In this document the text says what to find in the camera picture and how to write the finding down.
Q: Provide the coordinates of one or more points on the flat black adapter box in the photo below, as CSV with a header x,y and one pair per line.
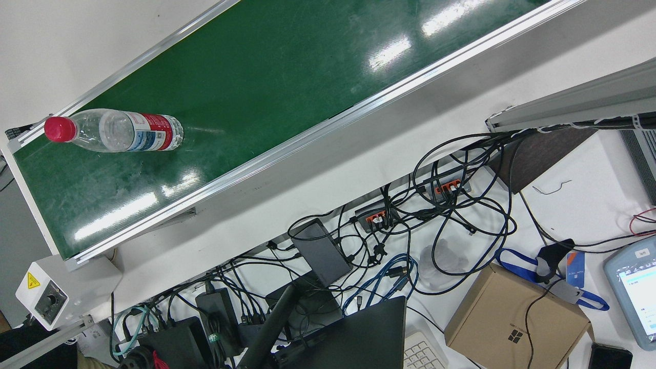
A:
x,y
320,248

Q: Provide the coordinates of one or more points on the black power brick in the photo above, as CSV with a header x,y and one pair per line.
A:
x,y
218,312

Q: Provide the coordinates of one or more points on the aluminium profile beam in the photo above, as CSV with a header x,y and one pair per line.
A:
x,y
579,100

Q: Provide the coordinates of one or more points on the aluminium bar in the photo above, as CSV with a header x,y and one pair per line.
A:
x,y
46,343

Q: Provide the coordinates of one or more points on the green belt conveyor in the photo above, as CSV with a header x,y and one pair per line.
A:
x,y
266,97

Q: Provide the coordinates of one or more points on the grey ribbed panel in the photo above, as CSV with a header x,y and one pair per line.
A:
x,y
640,164

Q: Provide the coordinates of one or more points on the clear water bottle red cap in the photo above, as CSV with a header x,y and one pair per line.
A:
x,y
123,132

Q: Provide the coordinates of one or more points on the white conveyor control box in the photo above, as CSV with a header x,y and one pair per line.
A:
x,y
77,282

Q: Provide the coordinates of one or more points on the dark brown board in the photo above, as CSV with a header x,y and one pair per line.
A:
x,y
538,159

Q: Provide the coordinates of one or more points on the white keyboard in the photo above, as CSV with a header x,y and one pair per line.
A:
x,y
423,353

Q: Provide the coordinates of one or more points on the black laptop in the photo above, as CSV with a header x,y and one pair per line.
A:
x,y
364,333

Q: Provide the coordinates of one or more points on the brown cardboard box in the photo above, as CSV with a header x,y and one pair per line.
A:
x,y
492,312

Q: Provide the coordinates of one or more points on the black pole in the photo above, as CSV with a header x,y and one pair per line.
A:
x,y
271,323

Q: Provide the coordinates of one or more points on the power strip orange switches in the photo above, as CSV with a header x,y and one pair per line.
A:
x,y
376,215
451,185

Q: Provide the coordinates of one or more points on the black electronics box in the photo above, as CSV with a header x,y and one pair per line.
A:
x,y
179,343

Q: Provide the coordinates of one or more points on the black smartphone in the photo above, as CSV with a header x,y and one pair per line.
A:
x,y
610,356

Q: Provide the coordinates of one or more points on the clear plastic bag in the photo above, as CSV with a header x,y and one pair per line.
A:
x,y
446,256

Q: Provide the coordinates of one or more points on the grey teach pendant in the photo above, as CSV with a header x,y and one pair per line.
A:
x,y
635,292

